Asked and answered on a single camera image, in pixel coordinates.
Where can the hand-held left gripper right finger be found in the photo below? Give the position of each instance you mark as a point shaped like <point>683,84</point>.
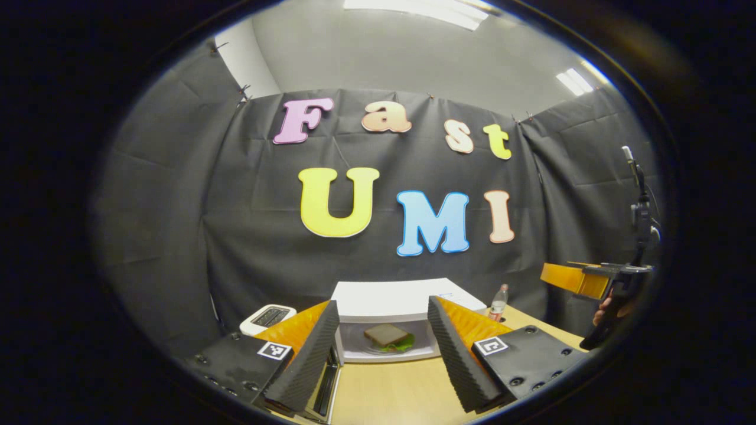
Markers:
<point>458,360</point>

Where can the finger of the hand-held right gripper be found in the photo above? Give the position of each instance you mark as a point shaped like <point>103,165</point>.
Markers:
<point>567,278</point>

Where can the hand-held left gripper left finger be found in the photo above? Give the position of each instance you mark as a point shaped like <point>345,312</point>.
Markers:
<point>307,366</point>

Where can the lettuce sandwich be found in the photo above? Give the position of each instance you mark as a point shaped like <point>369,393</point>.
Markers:
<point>387,334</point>

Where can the white microwave oven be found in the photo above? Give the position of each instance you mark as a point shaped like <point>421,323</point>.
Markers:
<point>390,295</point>

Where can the white toaster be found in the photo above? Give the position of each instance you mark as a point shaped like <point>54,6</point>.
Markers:
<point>266,317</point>

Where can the clear plastic bottle red label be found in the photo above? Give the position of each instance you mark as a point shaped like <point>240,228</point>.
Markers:
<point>498,307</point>

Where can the ceiling light panel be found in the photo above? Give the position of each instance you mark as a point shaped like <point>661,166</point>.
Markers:
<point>574,81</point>
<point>425,12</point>

